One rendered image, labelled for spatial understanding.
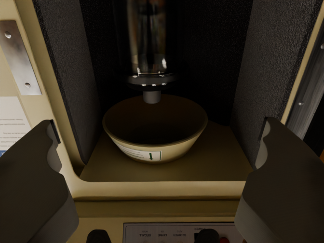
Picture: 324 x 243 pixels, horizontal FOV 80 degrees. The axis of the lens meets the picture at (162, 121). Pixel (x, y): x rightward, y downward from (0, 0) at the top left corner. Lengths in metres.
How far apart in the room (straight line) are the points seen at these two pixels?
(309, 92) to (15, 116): 0.87
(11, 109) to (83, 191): 0.61
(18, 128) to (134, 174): 0.69
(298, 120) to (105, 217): 0.28
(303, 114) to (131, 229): 0.26
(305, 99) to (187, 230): 0.22
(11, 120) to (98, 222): 0.67
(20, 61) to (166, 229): 0.27
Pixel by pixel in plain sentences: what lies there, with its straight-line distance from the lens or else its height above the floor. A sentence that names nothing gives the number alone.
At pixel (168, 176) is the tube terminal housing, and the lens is 0.30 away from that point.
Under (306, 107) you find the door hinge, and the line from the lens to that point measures 0.27.
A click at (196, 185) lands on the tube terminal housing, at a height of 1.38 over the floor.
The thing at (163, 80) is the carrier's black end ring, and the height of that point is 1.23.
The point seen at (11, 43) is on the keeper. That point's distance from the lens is 0.24.
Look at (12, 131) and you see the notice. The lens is 0.95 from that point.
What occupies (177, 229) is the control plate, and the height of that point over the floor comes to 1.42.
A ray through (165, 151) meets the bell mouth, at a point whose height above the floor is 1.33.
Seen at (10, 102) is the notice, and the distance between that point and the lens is 0.87.
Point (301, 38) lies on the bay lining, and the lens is 0.24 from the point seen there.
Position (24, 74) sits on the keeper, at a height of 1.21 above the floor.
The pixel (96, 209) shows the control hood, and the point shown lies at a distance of 0.33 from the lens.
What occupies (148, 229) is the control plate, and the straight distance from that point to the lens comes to 0.31.
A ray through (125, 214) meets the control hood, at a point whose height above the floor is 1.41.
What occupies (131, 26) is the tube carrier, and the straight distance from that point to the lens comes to 0.24.
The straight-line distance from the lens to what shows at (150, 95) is 0.29.
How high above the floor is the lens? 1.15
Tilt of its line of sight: 31 degrees up
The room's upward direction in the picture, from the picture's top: 179 degrees clockwise
